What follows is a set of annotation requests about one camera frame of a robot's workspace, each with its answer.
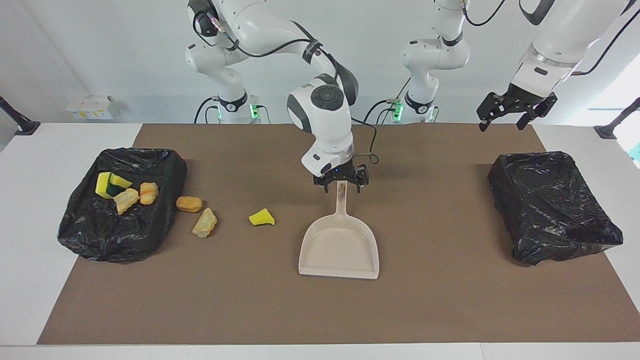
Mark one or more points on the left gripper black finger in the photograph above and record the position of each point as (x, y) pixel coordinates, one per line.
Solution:
(540, 106)
(490, 107)

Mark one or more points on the yellow sponge with green pad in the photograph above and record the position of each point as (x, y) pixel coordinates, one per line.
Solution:
(102, 186)

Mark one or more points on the white box with yellow labels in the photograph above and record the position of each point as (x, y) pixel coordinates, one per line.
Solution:
(92, 107)

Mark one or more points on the beige foam chunk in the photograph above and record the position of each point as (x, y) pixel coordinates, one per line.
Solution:
(126, 201)
(205, 223)
(148, 193)

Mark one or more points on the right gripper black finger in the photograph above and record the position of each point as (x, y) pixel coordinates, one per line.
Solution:
(326, 186)
(361, 177)

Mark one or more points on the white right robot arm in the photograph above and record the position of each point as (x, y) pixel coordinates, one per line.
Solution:
(325, 125)

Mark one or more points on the black camera stand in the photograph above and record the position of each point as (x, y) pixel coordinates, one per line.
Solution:
(22, 125)
(612, 127)

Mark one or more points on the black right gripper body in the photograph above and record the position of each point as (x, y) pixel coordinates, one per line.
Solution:
(340, 172)

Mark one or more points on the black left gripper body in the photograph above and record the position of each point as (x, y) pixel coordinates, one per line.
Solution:
(520, 100)

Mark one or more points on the small yellow sponge wedge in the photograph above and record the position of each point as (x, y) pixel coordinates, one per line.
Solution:
(261, 217)

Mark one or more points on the beige plastic dustpan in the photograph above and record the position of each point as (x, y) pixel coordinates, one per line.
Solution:
(340, 250)

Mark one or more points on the bin lined with black bag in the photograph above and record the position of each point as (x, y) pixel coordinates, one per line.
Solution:
(550, 210)
(100, 230)

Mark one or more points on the brown table mat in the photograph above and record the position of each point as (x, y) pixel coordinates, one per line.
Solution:
(320, 310)

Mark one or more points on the plain yellow sponge block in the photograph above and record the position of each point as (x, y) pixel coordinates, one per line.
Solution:
(122, 180)

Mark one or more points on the orange-brown bread roll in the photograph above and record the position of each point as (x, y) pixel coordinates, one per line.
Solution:
(189, 204)

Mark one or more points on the teal object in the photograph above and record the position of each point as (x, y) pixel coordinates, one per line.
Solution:
(635, 152)

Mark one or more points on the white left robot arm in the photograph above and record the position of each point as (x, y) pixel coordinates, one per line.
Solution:
(435, 55)

